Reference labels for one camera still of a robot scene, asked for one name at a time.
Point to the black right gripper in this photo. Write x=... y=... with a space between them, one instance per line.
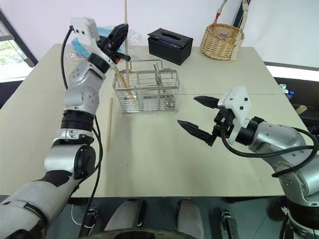
x=224 y=122

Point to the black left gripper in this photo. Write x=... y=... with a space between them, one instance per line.
x=108 y=48

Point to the wooden chopstick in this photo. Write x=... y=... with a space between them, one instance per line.
x=120 y=78
x=126 y=15
x=110 y=124

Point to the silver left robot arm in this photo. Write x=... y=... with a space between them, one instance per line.
x=82 y=99

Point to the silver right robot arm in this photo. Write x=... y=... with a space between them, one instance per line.
x=274 y=137

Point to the metal spoon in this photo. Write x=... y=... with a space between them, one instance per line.
x=157 y=77

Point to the purple item in wicker basket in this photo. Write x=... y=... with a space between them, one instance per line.
x=223 y=35

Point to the clear plastic bag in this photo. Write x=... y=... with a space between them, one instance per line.
x=135 y=37

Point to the blue tissue packet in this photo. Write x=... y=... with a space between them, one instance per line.
x=106 y=30

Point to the black tissue box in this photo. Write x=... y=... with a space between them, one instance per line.
x=169 y=49

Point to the bottle with blue cap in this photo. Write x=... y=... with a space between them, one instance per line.
x=290 y=94

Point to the grey rounded leg cover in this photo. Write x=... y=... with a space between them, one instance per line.
x=124 y=216
x=189 y=216

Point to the dark storage bin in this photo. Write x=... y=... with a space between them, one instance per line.
x=304 y=99

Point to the black metal clamp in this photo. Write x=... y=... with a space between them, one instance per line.
x=228 y=221
x=91 y=216

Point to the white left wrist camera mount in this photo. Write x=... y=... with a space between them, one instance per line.
x=84 y=30

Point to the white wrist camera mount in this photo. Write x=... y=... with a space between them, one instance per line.
x=84 y=30
x=239 y=99

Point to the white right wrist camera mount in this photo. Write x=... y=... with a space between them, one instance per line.
x=239 y=99

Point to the dark window frame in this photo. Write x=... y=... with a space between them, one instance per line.
x=15 y=37

